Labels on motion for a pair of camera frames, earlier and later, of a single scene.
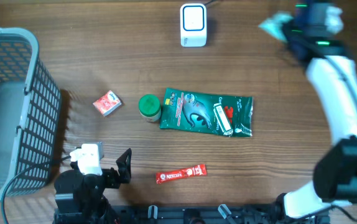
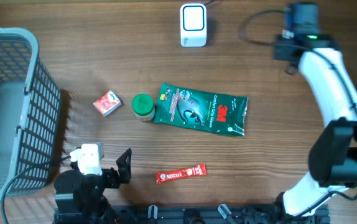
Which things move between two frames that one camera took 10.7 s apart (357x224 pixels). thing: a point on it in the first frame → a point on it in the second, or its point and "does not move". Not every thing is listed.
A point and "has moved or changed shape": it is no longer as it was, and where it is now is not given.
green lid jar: [150, 107] has moved or changed shape
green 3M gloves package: [221, 115] has moved or changed shape
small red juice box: [107, 102] does not move
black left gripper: [113, 181] does not move
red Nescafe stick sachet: [197, 170] does not move
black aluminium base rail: [206, 214] does not move
